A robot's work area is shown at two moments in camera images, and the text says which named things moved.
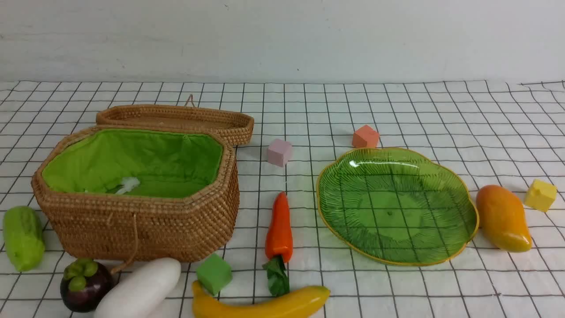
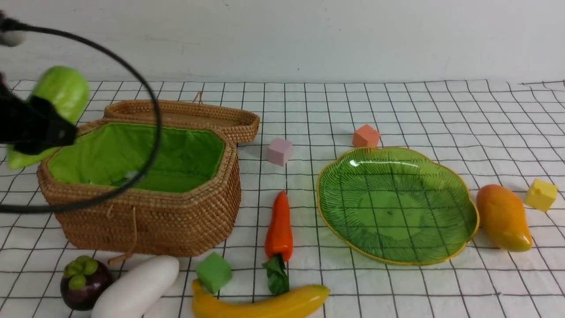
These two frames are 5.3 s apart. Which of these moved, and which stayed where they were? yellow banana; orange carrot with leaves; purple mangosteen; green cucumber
Moved: green cucumber
Stayed: yellow banana; purple mangosteen; orange carrot with leaves
